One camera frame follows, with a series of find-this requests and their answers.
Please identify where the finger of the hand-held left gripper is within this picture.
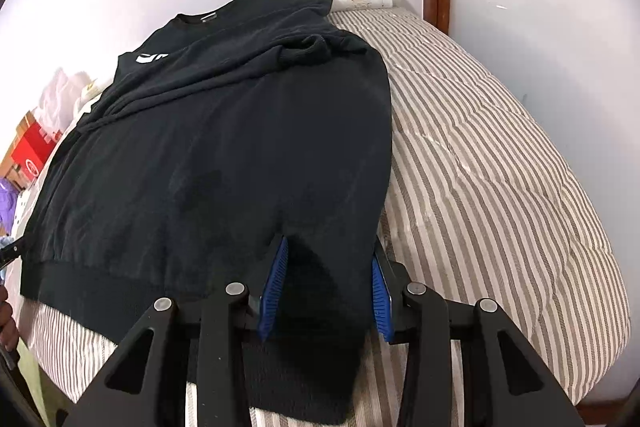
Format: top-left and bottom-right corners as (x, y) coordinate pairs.
(0, 239), (25, 270)

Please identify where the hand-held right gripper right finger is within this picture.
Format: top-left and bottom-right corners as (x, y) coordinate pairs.
(371, 252), (583, 427)

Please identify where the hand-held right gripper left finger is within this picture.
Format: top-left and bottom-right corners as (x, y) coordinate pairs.
(65, 237), (291, 427)

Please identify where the black sweatshirt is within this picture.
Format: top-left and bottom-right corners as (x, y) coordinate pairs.
(20, 0), (393, 425)

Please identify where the person's left hand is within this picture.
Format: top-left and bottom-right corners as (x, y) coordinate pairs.
(0, 286), (16, 348)

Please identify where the white floral pillow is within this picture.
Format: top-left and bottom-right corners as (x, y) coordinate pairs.
(12, 192), (36, 238)

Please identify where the purple cloth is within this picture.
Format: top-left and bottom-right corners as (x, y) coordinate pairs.
(0, 177), (23, 233)

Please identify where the red paper bag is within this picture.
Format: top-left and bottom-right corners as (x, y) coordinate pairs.
(10, 109), (63, 180)

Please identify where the green blanket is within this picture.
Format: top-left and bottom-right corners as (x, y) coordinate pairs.
(15, 347), (66, 420)

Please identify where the striped bed mattress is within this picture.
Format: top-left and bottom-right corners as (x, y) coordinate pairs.
(22, 4), (631, 427)

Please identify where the white plastic bag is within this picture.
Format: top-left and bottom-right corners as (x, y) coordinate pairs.
(39, 67), (98, 135)

